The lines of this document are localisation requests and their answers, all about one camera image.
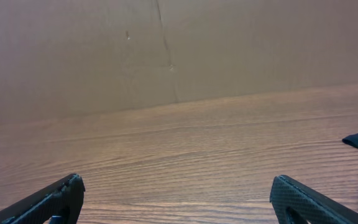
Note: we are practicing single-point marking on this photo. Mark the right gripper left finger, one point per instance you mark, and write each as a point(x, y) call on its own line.
point(60, 202)

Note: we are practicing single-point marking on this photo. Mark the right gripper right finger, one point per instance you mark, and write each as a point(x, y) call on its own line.
point(295, 203)

